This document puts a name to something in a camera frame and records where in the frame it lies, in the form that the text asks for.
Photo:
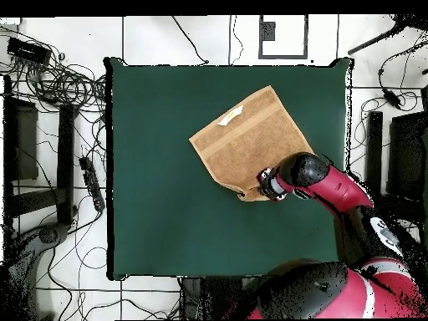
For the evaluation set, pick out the tan terry towel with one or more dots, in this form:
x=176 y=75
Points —
x=247 y=140

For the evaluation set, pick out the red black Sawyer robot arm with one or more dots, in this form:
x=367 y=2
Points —
x=334 y=190

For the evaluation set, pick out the dark green table cloth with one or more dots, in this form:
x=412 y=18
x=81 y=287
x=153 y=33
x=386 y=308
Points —
x=167 y=217

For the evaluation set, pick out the black metal stand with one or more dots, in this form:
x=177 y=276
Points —
x=373 y=150
x=65 y=150

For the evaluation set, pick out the black power adapter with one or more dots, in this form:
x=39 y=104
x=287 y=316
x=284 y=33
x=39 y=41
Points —
x=392 y=98

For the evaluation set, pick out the black power strip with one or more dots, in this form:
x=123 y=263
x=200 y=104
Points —
x=92 y=184

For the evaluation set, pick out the black tripod leg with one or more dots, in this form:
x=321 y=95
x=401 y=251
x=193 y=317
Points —
x=371 y=41

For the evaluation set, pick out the dark grey stand base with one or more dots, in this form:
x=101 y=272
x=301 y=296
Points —
x=50 y=235

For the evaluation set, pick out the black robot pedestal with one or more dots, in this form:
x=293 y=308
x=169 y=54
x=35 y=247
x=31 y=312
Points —
x=214 y=297

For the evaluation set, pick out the grey square floor frame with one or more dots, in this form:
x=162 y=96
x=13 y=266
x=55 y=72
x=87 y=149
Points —
x=267 y=31

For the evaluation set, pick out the black network switch box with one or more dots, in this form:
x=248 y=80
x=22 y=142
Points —
x=28 y=50

